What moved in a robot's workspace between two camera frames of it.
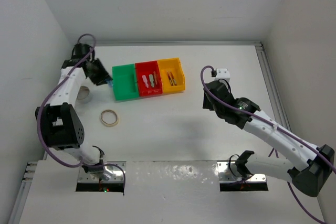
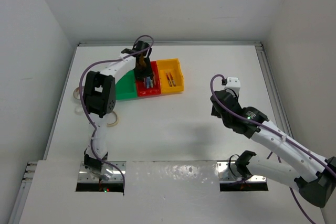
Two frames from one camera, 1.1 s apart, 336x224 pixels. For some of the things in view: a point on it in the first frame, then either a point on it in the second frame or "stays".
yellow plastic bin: (172, 76) stays
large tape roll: (83, 93) stays
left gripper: (104, 76) to (147, 73)
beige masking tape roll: (105, 124) stays
